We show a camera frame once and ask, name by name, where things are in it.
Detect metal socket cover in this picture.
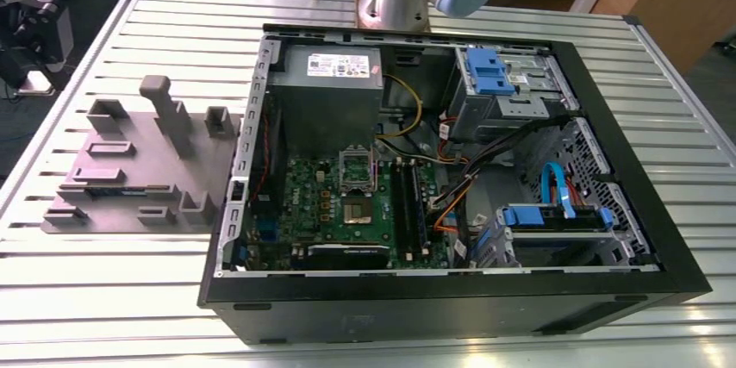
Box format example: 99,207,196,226
339,148,379,192

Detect CPU socket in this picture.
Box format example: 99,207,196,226
341,194,379,227

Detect grey parts rack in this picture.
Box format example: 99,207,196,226
43,74,243,235

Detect RAM stick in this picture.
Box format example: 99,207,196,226
85,186,152,196

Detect grey power supply unit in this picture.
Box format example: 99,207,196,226
269,44,385,149

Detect green motherboard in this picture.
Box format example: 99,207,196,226
244,154,453,270

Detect black graphics card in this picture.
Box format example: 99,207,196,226
289,241,392,272

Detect black RAM slot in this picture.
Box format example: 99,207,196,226
391,159,416,259
405,159,432,257

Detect blue drive bay latch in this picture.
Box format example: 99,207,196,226
465,47,508,78
475,74,517,97

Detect black PC case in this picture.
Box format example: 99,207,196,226
197,22,715,346

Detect silver drive cage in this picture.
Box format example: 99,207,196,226
448,44,580,140

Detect empty blue disk carrier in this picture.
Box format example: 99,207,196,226
468,223,496,268

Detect hard disk in blue carrier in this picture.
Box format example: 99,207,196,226
499,205,615,234

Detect silver disk bay cage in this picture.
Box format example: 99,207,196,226
471,206,656,270

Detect wooden cabinet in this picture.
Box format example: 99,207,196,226
591,0,736,78

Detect yellow power wires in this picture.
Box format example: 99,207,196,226
376,73,424,140

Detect motherboard power cable bundle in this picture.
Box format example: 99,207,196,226
431,115,576,210

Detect blue flat wire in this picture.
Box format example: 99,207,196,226
540,161,576,219

